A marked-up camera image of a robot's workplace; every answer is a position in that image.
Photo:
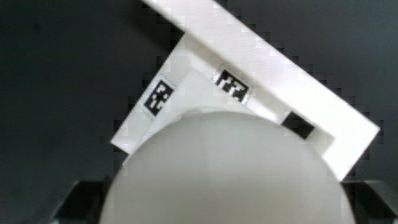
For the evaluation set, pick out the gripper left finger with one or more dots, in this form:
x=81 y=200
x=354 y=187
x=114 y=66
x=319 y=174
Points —
x=79 y=209

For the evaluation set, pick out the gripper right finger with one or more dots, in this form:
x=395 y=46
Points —
x=374 y=201

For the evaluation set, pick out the white lamp bulb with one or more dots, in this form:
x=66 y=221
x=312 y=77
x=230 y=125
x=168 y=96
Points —
x=226 y=171

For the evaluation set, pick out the white lamp base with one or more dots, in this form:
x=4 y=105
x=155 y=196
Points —
x=198 y=87

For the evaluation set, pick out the white right fence bar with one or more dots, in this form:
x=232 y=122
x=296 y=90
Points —
x=207 y=22

